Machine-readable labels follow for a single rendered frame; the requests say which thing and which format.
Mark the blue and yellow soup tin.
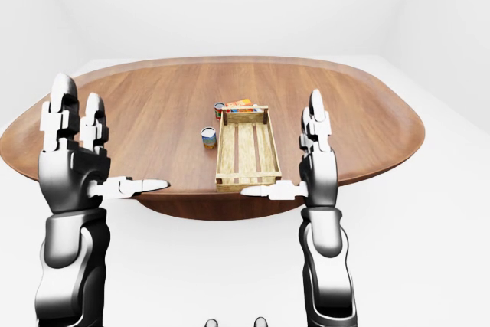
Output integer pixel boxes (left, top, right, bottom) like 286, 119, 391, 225
201, 126, 217, 150

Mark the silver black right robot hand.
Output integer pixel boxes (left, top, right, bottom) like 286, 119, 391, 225
240, 88, 340, 209

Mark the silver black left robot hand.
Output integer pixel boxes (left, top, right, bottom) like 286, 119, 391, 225
38, 72, 172, 214

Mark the wooden slat tray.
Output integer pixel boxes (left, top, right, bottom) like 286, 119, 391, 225
215, 105, 283, 194

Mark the orange printed food box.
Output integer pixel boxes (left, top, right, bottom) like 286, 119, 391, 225
224, 98, 260, 113

